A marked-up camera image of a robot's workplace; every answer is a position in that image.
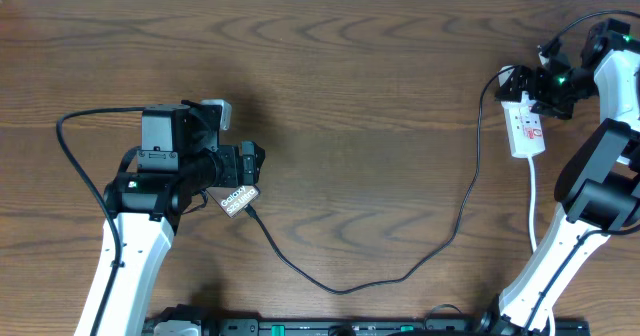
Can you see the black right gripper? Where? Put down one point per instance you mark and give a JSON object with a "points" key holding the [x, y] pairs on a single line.
{"points": [[520, 76]]}

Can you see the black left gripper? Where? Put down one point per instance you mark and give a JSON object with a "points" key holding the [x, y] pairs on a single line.
{"points": [[234, 174]]}

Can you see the gold smartphone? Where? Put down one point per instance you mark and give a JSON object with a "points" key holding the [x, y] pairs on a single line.
{"points": [[233, 200]]}

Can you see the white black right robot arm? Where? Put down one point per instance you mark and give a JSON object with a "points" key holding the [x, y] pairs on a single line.
{"points": [[597, 192]]}

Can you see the white USB charger adapter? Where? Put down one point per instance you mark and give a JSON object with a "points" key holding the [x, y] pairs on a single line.
{"points": [[505, 75]]}

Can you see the white power strip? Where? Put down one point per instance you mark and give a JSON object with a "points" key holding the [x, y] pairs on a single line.
{"points": [[524, 129]]}

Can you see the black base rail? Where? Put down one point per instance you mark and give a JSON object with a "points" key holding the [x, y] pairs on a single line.
{"points": [[190, 320]]}

